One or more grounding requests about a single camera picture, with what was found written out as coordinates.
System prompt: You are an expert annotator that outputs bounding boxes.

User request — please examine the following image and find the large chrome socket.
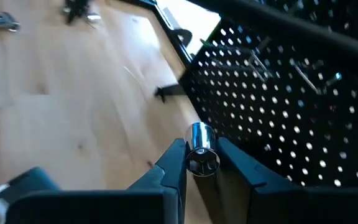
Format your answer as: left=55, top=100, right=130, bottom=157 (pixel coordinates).
left=185, top=121, right=221, bottom=178

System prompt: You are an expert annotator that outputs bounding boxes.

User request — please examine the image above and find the black table clamp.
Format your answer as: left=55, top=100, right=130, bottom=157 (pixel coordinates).
left=172, top=28, right=194, bottom=48

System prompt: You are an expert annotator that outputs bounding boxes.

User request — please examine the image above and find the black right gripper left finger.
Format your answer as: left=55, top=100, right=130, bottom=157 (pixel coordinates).
left=6, top=138, right=188, bottom=224

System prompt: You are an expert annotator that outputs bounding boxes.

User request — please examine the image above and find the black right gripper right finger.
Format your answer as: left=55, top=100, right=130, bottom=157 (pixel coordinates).
left=217, top=137, right=358, bottom=224

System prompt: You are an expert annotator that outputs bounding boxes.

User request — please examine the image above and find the small metal bolt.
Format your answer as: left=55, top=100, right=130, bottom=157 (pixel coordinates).
left=65, top=0, right=90, bottom=25

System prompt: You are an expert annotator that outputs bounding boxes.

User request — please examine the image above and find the silver combination wrench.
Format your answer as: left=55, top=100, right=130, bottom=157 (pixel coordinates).
left=0, top=11, right=22, bottom=33

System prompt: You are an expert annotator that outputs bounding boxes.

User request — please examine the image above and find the metal loop pegboard holder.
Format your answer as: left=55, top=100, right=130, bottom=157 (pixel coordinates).
left=291, top=60, right=323, bottom=95
left=246, top=50, right=273, bottom=83

